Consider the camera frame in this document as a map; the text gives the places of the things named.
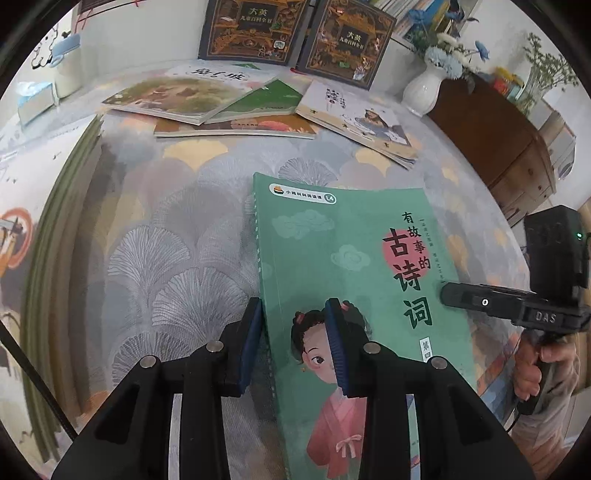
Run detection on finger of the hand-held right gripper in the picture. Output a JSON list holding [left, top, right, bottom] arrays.
[[438, 281, 533, 320]]

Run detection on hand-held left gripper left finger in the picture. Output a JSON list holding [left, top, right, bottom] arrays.
[[51, 298, 265, 480]]

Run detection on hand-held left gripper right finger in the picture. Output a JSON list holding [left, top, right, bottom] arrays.
[[324, 298, 539, 480]]

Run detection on teal book with girl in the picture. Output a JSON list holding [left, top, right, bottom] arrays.
[[252, 172, 478, 480]]

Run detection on stack of sorted books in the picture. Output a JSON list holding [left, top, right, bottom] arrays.
[[0, 115, 105, 462]]

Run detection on pile of thin white books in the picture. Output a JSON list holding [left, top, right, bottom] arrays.
[[295, 80, 420, 171]]

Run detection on row of shelf books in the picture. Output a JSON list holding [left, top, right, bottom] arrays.
[[369, 0, 455, 42]]

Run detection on person's right hand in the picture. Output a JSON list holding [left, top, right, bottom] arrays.
[[513, 339, 583, 403]]

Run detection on brown wooden cabinet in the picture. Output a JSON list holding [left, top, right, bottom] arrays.
[[427, 74, 557, 227]]

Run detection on fan pattern tablecloth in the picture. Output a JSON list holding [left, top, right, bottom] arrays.
[[0, 60, 532, 480]]

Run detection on colourful small boxes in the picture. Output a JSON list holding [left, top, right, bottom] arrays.
[[490, 66, 526, 100]]

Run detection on green plant sprigs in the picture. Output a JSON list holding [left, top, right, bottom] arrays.
[[522, 32, 580, 116]]

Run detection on white vase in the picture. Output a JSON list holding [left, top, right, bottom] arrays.
[[402, 65, 446, 116]]

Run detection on orange cover book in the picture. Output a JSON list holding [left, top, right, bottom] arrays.
[[154, 114, 320, 140]]

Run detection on blue flower bouquet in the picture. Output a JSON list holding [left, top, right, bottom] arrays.
[[406, 7, 490, 81]]

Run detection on green white triangle book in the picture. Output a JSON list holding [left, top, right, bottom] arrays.
[[203, 78, 306, 125]]

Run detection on meadow painting picture book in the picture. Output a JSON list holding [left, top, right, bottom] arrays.
[[102, 76, 262, 126]]

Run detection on white book black calligraphy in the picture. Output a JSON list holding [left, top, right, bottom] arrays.
[[164, 62, 278, 93]]

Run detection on dark ornate encyclopedia book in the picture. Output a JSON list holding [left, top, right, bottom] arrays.
[[295, 0, 398, 90], [198, 0, 309, 65]]

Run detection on blue white tissue box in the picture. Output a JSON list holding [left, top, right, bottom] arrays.
[[16, 82, 58, 126]]

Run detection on white canister blue lid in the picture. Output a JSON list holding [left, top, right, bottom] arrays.
[[48, 34, 86, 99]]

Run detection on black cable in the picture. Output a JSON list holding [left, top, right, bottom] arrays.
[[0, 318, 79, 439]]

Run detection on white animal wall sticker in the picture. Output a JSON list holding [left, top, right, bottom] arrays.
[[28, 25, 63, 70]]

